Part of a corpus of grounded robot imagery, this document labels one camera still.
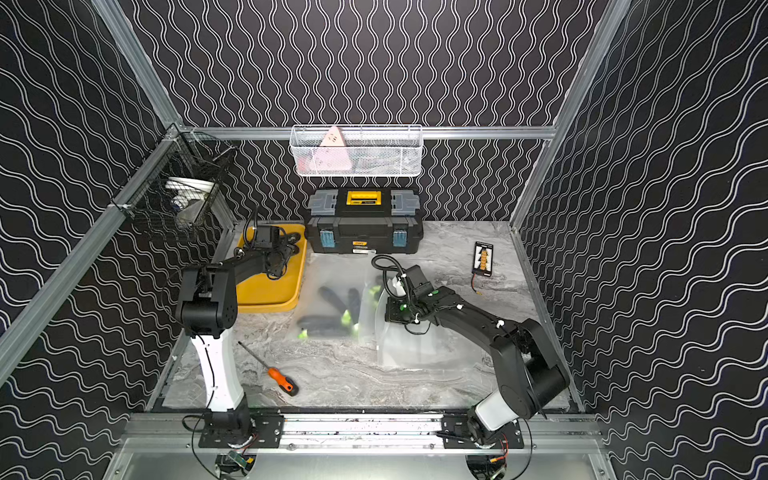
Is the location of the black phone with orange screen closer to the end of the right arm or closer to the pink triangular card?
the end of the right arm

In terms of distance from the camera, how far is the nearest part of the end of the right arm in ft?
2.13

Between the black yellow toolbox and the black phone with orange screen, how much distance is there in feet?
0.75

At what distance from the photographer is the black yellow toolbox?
3.27 feet

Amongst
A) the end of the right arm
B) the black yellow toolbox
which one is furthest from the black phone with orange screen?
the end of the right arm

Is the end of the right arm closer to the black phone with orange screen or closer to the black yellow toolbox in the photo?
the black yellow toolbox

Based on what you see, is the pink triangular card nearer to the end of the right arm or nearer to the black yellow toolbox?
the black yellow toolbox

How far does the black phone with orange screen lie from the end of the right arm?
1.24 ft

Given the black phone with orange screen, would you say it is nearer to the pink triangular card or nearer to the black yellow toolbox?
the black yellow toolbox

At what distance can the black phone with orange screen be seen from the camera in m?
1.08

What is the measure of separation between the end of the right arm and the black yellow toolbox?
0.23 metres

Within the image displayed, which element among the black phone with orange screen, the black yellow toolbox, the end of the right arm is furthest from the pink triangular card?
the black phone with orange screen

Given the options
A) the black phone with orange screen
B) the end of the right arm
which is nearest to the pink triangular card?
the end of the right arm
